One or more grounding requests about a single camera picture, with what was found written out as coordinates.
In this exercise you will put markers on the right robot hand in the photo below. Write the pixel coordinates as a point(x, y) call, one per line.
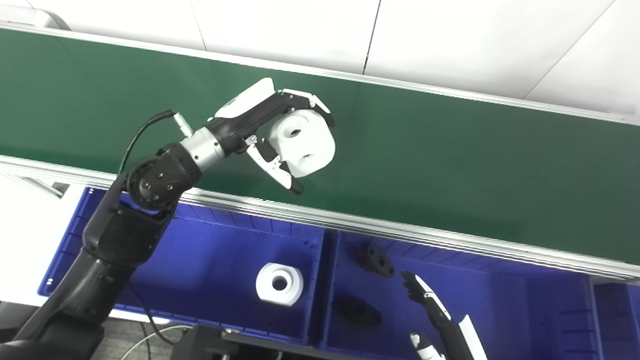
point(455, 340)

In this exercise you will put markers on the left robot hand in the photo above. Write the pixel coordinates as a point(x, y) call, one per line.
point(245, 117)

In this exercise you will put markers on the white cylindrical part with hole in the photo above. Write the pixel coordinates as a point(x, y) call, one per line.
point(292, 295)
point(310, 142)

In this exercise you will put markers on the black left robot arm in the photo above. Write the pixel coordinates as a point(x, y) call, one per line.
point(115, 235)

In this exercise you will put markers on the blue plastic bin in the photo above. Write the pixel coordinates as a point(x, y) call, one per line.
point(210, 260)
point(500, 310)
point(617, 320)

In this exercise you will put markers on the black flange part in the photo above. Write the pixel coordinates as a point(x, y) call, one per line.
point(357, 312)
point(375, 260)

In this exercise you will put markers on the green conveyor belt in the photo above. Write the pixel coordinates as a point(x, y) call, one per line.
point(450, 165)

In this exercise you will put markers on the white conveyor end cover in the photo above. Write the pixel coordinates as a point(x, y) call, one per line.
point(30, 17)

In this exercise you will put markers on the black robot torso base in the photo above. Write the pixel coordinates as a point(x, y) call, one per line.
point(210, 345)

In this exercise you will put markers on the aluminium conveyor side rail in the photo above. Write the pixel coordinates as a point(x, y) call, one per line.
point(400, 235)
point(450, 95)

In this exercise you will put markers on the aluminium conveyor support bracket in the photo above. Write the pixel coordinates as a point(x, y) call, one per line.
point(35, 185)

